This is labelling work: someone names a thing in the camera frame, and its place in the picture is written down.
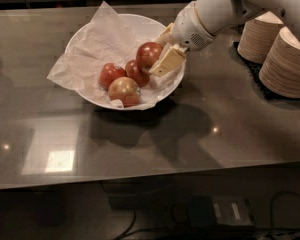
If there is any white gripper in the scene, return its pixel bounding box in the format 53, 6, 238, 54
149, 1, 215, 77

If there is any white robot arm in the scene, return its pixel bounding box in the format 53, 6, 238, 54
149, 0, 300, 77

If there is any white bowl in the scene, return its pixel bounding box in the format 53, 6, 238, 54
64, 14, 186, 111

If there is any yellowish red front apple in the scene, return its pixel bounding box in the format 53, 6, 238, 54
108, 77, 141, 107

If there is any white crinkled paper liner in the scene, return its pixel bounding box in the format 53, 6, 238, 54
46, 1, 187, 111

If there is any black mat under stacks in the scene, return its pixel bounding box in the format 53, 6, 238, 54
239, 55, 299, 101

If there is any rear stack of paper bowls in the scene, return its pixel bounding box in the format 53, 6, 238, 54
237, 12, 284, 64

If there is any stack of paper bowls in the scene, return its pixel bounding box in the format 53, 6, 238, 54
259, 27, 300, 99
237, 12, 284, 64

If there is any front stack of paper bowls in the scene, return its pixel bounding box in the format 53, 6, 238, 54
259, 27, 300, 99

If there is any dark box under table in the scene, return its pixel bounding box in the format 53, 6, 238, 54
187, 196, 255, 228

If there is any black cable on floor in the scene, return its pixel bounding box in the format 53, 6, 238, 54
109, 190, 300, 240

